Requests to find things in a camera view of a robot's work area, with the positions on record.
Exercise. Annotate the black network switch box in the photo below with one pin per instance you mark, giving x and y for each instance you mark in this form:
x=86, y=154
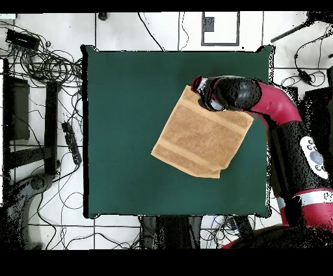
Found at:
x=22, y=39

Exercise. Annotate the black tripod pole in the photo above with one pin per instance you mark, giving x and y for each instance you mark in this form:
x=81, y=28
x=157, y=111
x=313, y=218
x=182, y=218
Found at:
x=291, y=31

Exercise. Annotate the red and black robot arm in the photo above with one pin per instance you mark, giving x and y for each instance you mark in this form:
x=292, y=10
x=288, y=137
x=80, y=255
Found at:
x=286, y=130

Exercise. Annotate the black metal stand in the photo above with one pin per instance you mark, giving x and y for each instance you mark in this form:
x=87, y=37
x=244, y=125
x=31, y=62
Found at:
x=317, y=109
x=51, y=125

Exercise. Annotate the black rectangular floor box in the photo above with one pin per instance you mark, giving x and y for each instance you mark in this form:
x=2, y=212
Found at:
x=244, y=227

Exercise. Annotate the black power adapter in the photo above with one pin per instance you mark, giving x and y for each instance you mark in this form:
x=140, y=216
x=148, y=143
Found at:
x=305, y=76

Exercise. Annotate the tan terry towel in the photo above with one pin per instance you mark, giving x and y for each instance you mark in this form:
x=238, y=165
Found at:
x=200, y=138

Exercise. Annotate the dark grey stand base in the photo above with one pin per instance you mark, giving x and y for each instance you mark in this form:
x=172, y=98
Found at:
x=39, y=182

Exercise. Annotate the dark green table cloth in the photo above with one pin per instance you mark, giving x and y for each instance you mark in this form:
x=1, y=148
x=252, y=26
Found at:
x=117, y=104

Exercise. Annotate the black power strip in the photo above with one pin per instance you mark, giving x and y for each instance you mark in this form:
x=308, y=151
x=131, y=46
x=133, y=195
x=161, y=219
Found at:
x=71, y=143

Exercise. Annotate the grey square floor frame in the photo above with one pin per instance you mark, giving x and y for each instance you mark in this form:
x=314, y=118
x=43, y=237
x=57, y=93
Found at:
x=203, y=31

